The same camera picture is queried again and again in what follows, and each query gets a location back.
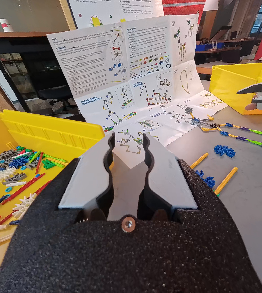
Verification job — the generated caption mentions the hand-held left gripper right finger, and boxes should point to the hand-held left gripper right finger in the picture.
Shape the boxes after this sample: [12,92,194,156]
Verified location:
[143,132,199,210]

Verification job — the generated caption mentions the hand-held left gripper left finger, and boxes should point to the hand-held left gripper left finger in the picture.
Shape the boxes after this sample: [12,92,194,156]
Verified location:
[58,132,116,209]

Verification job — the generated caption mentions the long yellow toy rod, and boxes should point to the long yellow toy rod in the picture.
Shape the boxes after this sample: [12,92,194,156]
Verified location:
[214,167,238,195]
[190,153,209,170]

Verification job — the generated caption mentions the blue snowflake toy connector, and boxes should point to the blue snowflake toy connector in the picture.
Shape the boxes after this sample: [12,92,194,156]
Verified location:
[214,144,236,158]
[195,170,216,188]

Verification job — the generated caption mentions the yellow plastic bin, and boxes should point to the yellow plastic bin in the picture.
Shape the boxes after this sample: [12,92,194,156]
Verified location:
[209,62,262,115]
[0,108,115,286]

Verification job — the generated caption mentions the white instruction sheet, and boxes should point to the white instruction sheet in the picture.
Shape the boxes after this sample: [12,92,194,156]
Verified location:
[46,13,228,169]

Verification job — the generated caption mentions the grey desk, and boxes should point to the grey desk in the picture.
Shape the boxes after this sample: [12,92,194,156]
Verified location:
[108,79,262,293]

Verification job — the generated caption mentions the person's right hand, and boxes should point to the person's right hand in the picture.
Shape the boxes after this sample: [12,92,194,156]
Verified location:
[245,103,262,128]

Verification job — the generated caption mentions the background wooden tables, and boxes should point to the background wooden tables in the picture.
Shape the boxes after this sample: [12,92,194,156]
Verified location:
[195,38,262,75]

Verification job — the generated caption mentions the colourful toy rod figure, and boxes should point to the colourful toy rod figure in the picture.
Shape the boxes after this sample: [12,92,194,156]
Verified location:
[185,106,262,151]

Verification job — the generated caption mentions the pile of toy pieces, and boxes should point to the pile of toy pieces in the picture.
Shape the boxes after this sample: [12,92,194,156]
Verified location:
[0,142,68,277]

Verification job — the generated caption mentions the black office chair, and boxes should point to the black office chair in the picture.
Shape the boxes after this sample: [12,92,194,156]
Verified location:
[34,66,81,115]

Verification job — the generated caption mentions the white lampshade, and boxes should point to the white lampshade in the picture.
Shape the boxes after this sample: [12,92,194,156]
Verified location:
[203,0,219,11]

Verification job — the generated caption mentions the white printed notice board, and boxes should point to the white printed notice board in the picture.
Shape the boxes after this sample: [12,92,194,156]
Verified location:
[59,0,164,30]

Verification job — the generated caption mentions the white paper cup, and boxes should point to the white paper cup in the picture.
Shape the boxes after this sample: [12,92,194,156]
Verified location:
[0,18,14,32]

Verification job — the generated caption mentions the red patterned wall hanging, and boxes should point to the red patterned wall hanging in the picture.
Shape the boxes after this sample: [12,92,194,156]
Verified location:
[162,0,205,16]

